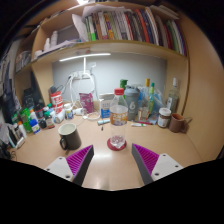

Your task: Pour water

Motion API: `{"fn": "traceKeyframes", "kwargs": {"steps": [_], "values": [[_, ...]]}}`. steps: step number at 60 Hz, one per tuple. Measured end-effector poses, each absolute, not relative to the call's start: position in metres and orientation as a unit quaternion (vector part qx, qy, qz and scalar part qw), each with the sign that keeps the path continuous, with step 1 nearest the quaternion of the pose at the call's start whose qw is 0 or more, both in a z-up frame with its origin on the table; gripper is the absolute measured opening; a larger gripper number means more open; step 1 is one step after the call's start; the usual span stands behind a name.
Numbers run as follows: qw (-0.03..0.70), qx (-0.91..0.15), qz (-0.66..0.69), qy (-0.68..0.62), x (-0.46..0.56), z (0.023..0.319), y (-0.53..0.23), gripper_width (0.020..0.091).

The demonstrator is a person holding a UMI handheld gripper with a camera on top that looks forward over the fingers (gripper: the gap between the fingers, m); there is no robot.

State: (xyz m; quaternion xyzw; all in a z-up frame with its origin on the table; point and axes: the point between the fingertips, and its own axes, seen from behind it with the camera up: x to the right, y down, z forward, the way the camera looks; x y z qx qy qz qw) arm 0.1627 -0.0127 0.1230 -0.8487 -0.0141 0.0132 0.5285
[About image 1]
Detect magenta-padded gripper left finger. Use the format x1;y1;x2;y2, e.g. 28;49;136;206
44;144;95;187

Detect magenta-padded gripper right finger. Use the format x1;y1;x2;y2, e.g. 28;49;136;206
131;143;184;186

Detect clear red-capped drink bottle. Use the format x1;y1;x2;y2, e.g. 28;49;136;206
109;87;130;150

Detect black mug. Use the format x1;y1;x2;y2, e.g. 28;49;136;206
57;122;83;151

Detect brown mug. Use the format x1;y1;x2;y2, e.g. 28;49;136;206
168;112;188;134

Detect brown jar with white lid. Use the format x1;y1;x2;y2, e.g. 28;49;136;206
157;107;172;129

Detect flat round red coaster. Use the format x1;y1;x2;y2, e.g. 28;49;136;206
106;137;128;152

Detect teal spray bottle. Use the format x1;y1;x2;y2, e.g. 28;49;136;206
148;82;156;116

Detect clear glass bottle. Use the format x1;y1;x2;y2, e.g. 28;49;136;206
166;77;180;114

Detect grey shaker bottle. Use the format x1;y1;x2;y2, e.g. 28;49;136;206
124;85;141;122

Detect magenta box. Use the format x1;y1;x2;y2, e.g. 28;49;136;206
78;92;95;115

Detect yellow-capped bottle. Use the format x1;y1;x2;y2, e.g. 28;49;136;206
142;78;152;118

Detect blue and white carton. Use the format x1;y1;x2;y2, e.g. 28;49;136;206
98;93;115;120

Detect dark hanging clothes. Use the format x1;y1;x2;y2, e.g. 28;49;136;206
0;49;21;124

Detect white power strip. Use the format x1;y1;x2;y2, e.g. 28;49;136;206
68;70;91;80

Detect white strip desk lamp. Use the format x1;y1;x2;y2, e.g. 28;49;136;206
58;52;112;63

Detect wooden shelf unit with books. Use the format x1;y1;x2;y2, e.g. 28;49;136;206
14;1;189;73

